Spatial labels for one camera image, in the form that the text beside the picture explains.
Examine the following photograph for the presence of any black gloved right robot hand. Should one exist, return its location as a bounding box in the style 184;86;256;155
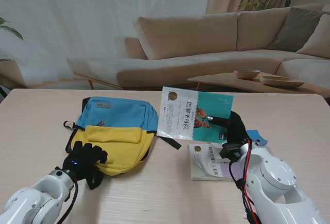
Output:
207;110;248;146

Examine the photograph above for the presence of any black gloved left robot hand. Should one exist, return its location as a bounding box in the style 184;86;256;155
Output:
63;143;108;181

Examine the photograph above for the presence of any blue cover paperback book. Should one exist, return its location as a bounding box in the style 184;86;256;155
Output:
244;130;268;145

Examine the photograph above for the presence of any teal cover paperback book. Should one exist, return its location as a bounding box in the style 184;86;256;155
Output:
156;86;235;143

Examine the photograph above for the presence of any blue and yellow backpack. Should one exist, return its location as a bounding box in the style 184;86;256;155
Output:
63;96;183;191

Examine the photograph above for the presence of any low wooden coffee table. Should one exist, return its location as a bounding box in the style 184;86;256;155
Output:
187;72;330;98

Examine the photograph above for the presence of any purple cover paperback book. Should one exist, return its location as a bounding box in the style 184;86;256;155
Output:
189;143;242;181

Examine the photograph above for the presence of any small deep wooden bowl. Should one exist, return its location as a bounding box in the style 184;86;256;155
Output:
234;69;261;80

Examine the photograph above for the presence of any wide shallow wooden bowl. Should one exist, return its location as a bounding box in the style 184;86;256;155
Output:
259;76;305;88

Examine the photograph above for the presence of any beige sectional sofa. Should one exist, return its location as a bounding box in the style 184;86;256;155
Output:
66;4;330;91

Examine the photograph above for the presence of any beige plant pot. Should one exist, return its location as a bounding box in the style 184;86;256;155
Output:
0;59;26;89

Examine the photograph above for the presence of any grey sofa cushion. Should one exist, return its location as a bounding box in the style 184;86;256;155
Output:
268;7;330;53

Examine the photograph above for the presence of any beige sofa cushion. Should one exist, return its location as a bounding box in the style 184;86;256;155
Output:
296;13;330;60

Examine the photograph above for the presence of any white sheer curtain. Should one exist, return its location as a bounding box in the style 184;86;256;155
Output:
0;0;215;88

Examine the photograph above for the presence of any dark green leaf plant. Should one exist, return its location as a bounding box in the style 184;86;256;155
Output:
0;0;24;41

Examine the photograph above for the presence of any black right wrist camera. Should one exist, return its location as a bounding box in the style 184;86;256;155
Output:
219;143;245;162

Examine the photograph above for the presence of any red black left arm cable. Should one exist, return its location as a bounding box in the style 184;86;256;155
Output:
58;177;79;224

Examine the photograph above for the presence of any red black arm cable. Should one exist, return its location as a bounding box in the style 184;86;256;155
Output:
58;177;79;224
228;139;261;224

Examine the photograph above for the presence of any red black right arm cable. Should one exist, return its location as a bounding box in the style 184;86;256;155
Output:
228;139;261;224

